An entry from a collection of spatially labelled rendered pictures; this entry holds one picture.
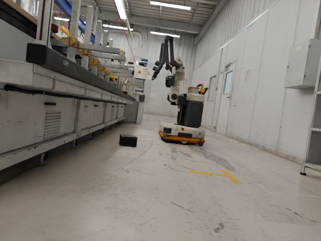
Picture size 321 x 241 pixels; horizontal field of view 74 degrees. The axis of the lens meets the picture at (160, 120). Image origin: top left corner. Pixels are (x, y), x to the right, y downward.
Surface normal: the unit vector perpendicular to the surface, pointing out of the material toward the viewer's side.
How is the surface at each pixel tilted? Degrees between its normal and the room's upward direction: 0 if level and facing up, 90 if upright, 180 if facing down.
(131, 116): 90
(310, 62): 90
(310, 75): 90
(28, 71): 90
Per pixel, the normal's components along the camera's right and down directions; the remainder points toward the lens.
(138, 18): 0.04, 0.06
